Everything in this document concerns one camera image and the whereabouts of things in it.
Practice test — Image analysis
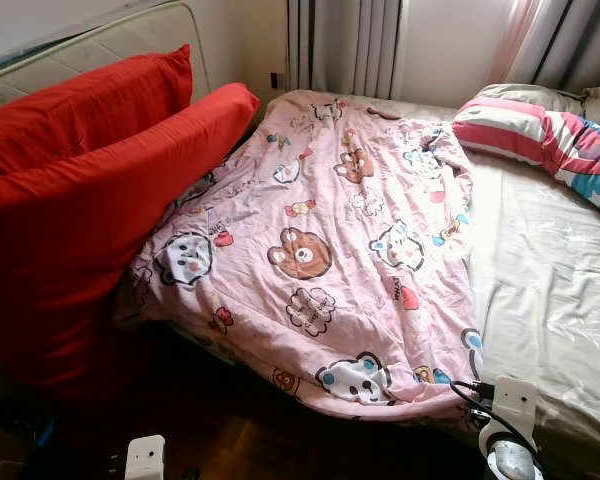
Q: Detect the pink cartoon-print blanket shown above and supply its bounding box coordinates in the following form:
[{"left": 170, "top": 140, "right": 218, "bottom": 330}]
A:
[{"left": 113, "top": 90, "right": 484, "bottom": 421}]

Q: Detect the beige leaf-patterned bed sheet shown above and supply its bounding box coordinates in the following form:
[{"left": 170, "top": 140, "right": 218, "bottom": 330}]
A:
[{"left": 260, "top": 92, "right": 600, "bottom": 471}]

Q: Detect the striped pink blue bolster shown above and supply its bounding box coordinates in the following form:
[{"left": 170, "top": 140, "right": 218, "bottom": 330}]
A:
[{"left": 452, "top": 95, "right": 600, "bottom": 223}]

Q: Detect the flat beige pillow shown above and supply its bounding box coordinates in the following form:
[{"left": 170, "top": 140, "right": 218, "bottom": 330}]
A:
[{"left": 475, "top": 83, "right": 588, "bottom": 116}]

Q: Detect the bright white window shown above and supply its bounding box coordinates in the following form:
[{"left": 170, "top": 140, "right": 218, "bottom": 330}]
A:
[{"left": 400, "top": 0, "right": 516, "bottom": 109}]

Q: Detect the grey pleated curtain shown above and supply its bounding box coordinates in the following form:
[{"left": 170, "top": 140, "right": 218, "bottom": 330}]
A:
[
  {"left": 488, "top": 0, "right": 600, "bottom": 96},
  {"left": 285, "top": 0, "right": 409, "bottom": 101}
]

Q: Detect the large red cushion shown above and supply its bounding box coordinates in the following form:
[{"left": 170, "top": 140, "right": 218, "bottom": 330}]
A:
[
  {"left": 0, "top": 82, "right": 261, "bottom": 401},
  {"left": 0, "top": 43, "right": 194, "bottom": 181}
]

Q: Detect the blue plastic strip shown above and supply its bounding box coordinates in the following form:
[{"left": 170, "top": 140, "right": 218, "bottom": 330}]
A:
[{"left": 32, "top": 416, "right": 57, "bottom": 448}]

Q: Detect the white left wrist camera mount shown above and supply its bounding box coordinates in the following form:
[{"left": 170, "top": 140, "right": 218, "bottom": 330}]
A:
[{"left": 125, "top": 435, "right": 168, "bottom": 480}]

